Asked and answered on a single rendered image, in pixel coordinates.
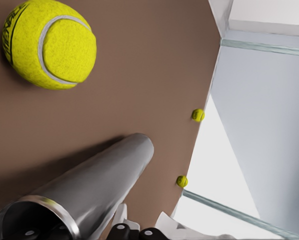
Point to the large yellow tennis ball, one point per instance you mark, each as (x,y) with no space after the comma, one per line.
(64,47)

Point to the white frame foot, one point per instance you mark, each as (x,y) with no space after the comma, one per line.
(172,223)

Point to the silver tennis ball tube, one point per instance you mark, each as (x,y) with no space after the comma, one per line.
(97,175)

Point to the small yellow tennis ball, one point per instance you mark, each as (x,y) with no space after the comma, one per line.
(182,181)
(198,115)

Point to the silver frame post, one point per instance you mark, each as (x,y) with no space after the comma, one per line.
(229,212)

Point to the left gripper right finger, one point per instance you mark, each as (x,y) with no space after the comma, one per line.
(122,225)

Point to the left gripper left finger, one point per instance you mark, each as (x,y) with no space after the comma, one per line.
(43,233)

